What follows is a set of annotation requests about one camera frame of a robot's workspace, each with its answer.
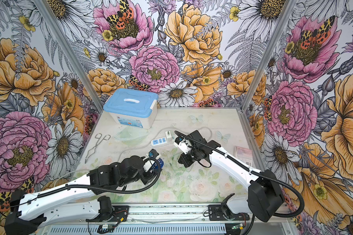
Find aluminium right corner post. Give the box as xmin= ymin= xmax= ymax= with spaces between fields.
xmin=241 ymin=0 xmax=297 ymax=112

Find aluminium corner post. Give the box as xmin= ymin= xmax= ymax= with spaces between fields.
xmin=241 ymin=0 xmax=297 ymax=112
xmin=34 ymin=1 xmax=103 ymax=113

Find white charger adapter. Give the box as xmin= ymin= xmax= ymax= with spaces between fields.
xmin=165 ymin=131 xmax=173 ymax=140

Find clear green plastic bag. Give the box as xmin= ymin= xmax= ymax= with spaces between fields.
xmin=114 ymin=127 xmax=149 ymax=146

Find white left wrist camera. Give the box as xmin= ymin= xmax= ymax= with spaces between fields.
xmin=143 ymin=149 xmax=160 ymax=172

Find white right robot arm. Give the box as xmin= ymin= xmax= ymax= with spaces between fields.
xmin=174 ymin=130 xmax=284 ymax=222

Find blue electric shaver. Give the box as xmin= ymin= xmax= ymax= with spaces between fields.
xmin=157 ymin=159 xmax=164 ymax=170

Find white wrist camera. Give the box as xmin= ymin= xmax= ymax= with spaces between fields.
xmin=143 ymin=149 xmax=160 ymax=172
xmin=174 ymin=137 xmax=192 ymax=155

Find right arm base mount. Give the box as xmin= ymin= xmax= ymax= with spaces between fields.
xmin=208 ymin=204 xmax=250 ymax=221

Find aluminium front rail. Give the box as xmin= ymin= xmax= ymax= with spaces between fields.
xmin=41 ymin=202 xmax=292 ymax=225

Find floral table mat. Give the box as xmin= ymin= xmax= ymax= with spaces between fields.
xmin=69 ymin=145 xmax=247 ymax=203

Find blue lid storage box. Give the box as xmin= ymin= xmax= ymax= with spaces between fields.
xmin=103 ymin=88 xmax=158 ymax=129

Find pink packet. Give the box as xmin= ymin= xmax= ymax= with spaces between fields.
xmin=234 ymin=146 xmax=254 ymax=167

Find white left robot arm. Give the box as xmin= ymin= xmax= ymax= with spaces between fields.
xmin=4 ymin=156 xmax=163 ymax=235

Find metal scissor tongs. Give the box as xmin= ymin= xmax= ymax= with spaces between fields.
xmin=84 ymin=133 xmax=111 ymax=164

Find white power strip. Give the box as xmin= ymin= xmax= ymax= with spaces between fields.
xmin=151 ymin=137 xmax=168 ymax=146

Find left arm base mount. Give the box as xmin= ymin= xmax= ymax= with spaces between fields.
xmin=85 ymin=205 xmax=129 ymax=222

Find white power strip cable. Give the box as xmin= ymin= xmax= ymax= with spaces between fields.
xmin=116 ymin=126 xmax=213 ymax=165

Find aluminium left corner post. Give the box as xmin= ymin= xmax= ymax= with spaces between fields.
xmin=34 ymin=1 xmax=103 ymax=113

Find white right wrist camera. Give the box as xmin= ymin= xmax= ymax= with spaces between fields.
xmin=174 ymin=137 xmax=192 ymax=155

